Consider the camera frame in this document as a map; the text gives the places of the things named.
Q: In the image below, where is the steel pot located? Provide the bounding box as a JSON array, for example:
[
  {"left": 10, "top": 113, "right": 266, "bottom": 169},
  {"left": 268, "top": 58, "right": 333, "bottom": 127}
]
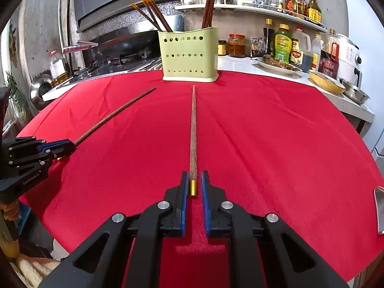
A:
[{"left": 29, "top": 73, "right": 54, "bottom": 110}]

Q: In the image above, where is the white kitchen appliance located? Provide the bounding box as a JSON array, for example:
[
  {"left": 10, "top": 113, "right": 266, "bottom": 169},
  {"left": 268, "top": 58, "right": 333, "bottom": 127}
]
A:
[{"left": 336, "top": 34, "right": 363, "bottom": 89}]

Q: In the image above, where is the white jug red label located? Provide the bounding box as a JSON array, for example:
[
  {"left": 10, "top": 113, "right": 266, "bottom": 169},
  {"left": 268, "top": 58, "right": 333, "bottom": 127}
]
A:
[{"left": 289, "top": 26, "right": 312, "bottom": 69}]

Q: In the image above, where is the large steel bowl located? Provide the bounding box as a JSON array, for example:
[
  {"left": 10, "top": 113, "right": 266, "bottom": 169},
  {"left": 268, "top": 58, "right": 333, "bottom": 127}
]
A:
[{"left": 339, "top": 77, "right": 370, "bottom": 105}]

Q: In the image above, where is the white jug yellow label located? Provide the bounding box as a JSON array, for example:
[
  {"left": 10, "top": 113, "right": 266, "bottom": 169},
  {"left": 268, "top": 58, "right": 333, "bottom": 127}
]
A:
[{"left": 310, "top": 34, "right": 324, "bottom": 71}]

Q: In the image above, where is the plate of food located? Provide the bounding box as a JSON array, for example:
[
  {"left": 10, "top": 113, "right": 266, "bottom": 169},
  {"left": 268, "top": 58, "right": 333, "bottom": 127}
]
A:
[{"left": 253, "top": 54, "right": 303, "bottom": 76}]

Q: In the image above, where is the bundle of steel utensils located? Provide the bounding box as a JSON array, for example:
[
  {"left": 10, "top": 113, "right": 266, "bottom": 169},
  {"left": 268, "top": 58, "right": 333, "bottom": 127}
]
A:
[{"left": 126, "top": 58, "right": 163, "bottom": 73}]

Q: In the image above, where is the green seasoning bottle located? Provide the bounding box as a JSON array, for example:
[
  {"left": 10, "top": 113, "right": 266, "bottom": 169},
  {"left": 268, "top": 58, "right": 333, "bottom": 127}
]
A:
[{"left": 274, "top": 24, "right": 293, "bottom": 64}]

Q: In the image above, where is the dark pickle jar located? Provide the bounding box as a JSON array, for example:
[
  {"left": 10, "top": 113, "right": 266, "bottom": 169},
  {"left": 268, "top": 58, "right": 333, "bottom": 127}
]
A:
[{"left": 250, "top": 37, "right": 266, "bottom": 58}]

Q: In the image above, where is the plastic cooking oil jug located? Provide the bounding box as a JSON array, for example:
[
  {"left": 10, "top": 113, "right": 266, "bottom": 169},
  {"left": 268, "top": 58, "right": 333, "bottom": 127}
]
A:
[{"left": 48, "top": 49, "right": 68, "bottom": 86}]

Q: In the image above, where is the black wok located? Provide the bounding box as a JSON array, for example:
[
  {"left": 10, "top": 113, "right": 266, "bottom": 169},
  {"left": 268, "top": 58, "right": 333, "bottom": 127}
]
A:
[{"left": 63, "top": 31, "right": 159, "bottom": 63}]

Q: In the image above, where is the green plant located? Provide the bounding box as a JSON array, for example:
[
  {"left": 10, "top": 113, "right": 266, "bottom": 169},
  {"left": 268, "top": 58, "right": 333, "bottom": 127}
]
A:
[{"left": 3, "top": 70, "right": 26, "bottom": 120}]

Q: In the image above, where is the amber bottle yellow label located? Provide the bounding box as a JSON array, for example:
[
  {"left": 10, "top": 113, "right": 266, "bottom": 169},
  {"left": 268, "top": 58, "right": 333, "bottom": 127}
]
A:
[{"left": 304, "top": 0, "right": 322, "bottom": 24}]

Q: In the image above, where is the beige towel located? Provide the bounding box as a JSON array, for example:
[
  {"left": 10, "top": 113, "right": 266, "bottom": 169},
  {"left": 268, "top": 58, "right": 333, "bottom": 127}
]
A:
[{"left": 12, "top": 255, "right": 60, "bottom": 288}]

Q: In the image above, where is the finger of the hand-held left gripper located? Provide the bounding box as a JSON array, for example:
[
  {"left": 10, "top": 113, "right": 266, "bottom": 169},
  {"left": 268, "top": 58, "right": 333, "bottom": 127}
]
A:
[
  {"left": 45, "top": 150, "right": 74, "bottom": 160},
  {"left": 37, "top": 139, "right": 75, "bottom": 153}
]

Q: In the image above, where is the dark soy bottle yellow cap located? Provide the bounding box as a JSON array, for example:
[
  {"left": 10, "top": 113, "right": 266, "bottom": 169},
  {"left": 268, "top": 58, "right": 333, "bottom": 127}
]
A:
[{"left": 263, "top": 18, "right": 275, "bottom": 57}]

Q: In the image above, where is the orange chili sauce jar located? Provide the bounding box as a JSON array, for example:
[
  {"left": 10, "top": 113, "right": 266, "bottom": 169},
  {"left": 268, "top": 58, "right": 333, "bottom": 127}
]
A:
[{"left": 228, "top": 34, "right": 246, "bottom": 57}]

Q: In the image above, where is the grey flat metal object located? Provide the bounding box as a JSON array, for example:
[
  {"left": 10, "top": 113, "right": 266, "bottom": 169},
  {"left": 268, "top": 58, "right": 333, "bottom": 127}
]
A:
[{"left": 373, "top": 186, "right": 384, "bottom": 235}]

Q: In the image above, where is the gas stove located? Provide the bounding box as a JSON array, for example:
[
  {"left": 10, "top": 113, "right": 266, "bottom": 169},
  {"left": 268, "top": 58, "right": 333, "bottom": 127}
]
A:
[{"left": 57, "top": 52, "right": 164, "bottom": 89}]

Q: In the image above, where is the green perforated chopstick holder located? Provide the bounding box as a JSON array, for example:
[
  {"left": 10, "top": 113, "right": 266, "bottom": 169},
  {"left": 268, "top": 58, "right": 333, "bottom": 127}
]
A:
[{"left": 158, "top": 27, "right": 219, "bottom": 82}]

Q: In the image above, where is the large clear oil bottle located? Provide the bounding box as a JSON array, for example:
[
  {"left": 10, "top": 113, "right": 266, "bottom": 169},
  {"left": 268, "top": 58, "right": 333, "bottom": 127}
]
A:
[{"left": 318, "top": 29, "right": 340, "bottom": 78}]

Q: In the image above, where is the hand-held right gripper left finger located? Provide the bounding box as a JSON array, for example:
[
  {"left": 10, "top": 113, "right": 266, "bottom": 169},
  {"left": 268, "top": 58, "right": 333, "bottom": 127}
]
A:
[{"left": 37, "top": 171, "right": 189, "bottom": 288}]

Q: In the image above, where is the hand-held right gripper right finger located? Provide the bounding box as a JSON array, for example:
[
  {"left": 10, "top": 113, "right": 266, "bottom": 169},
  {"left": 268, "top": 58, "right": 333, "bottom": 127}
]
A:
[{"left": 201, "top": 171, "right": 351, "bottom": 288}]

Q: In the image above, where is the white wall shelf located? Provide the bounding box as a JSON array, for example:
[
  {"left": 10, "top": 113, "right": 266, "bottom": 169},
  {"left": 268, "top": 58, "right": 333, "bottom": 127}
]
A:
[{"left": 175, "top": 3, "right": 329, "bottom": 33}]

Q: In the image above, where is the red tablecloth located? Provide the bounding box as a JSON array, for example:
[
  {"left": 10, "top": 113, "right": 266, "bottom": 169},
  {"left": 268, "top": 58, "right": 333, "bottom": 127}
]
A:
[{"left": 16, "top": 70, "right": 384, "bottom": 288}]

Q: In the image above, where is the brown gold-tipped chopstick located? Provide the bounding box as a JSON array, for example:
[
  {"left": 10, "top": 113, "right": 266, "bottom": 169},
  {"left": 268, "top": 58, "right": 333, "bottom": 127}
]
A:
[
  {"left": 204, "top": 0, "right": 214, "bottom": 29},
  {"left": 206, "top": 0, "right": 217, "bottom": 29},
  {"left": 144, "top": 0, "right": 171, "bottom": 33},
  {"left": 57, "top": 87, "right": 157, "bottom": 162},
  {"left": 140, "top": 0, "right": 168, "bottom": 33},
  {"left": 131, "top": 2, "right": 162, "bottom": 32},
  {"left": 189, "top": 85, "right": 198, "bottom": 198},
  {"left": 147, "top": 0, "right": 174, "bottom": 33},
  {"left": 202, "top": 0, "right": 210, "bottom": 29}
]

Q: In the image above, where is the yellow bowl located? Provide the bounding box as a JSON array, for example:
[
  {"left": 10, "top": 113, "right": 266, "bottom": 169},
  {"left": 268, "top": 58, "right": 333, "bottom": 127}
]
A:
[{"left": 308, "top": 69, "right": 346, "bottom": 94}]

